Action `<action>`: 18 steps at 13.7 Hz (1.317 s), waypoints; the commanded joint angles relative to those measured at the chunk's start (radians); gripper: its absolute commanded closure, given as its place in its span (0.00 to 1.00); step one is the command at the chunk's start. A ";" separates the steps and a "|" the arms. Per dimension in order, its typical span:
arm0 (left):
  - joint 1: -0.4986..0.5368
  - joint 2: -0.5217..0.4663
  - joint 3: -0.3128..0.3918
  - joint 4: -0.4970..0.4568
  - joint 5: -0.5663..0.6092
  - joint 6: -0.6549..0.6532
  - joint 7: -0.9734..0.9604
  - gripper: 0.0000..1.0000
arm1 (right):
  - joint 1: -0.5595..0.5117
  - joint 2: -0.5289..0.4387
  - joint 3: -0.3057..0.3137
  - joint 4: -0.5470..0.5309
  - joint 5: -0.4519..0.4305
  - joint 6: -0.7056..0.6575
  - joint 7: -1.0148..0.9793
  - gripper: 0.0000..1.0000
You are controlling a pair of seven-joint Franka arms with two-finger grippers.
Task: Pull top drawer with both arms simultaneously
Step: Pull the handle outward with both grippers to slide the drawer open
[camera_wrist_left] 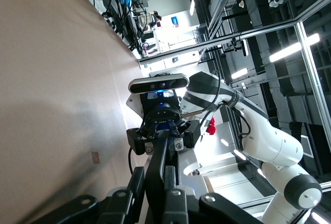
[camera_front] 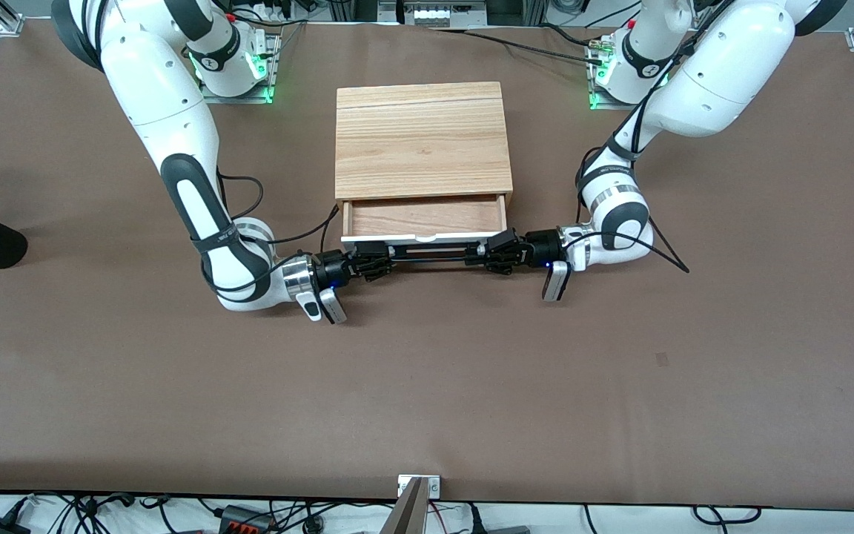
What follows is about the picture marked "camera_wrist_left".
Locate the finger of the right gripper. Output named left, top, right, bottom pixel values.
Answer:
left=172, top=120, right=202, bottom=151
left=126, top=127, right=156, bottom=156

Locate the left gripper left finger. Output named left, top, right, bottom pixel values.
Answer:
left=31, top=166, right=145, bottom=224

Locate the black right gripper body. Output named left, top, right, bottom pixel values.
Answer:
left=141, top=94, right=187, bottom=135

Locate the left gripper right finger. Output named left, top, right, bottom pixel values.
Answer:
left=163, top=166, right=262, bottom=224

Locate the black metal drawer handle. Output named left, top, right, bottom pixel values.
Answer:
left=144, top=130, right=179, bottom=204

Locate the red plastic object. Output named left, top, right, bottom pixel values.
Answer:
left=206, top=117, right=217, bottom=135

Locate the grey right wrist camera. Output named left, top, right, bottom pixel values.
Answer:
left=128, top=73, right=189, bottom=95

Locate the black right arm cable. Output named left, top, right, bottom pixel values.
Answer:
left=200, top=72, right=253, bottom=143

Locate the black frame-mounted camera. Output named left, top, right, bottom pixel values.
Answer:
left=224, top=39, right=249, bottom=57

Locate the black cable bundle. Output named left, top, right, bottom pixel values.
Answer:
left=102, top=0, right=146, bottom=54

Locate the aluminium cage frame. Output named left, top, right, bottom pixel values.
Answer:
left=139, top=18, right=331, bottom=209

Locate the white security camera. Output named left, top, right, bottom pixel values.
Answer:
left=268, top=0, right=285, bottom=9

